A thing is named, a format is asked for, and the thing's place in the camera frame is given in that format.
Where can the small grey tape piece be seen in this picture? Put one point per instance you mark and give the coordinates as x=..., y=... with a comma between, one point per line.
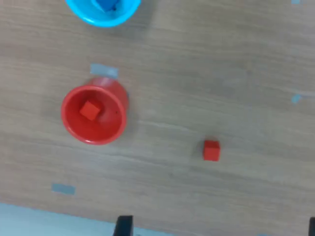
x=104, y=71
x=63, y=188
x=295, y=1
x=296, y=99

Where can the red plastic cup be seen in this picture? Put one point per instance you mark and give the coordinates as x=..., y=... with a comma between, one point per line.
x=105, y=130

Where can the blue cube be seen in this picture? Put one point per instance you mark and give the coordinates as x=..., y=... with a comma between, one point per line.
x=107, y=5

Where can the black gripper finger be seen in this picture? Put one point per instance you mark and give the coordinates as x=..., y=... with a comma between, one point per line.
x=124, y=227
x=312, y=227

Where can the red cube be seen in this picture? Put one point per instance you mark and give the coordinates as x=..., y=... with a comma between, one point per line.
x=89, y=110
x=211, y=150

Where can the blue plastic cup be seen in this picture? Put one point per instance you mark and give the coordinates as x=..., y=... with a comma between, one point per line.
x=81, y=12

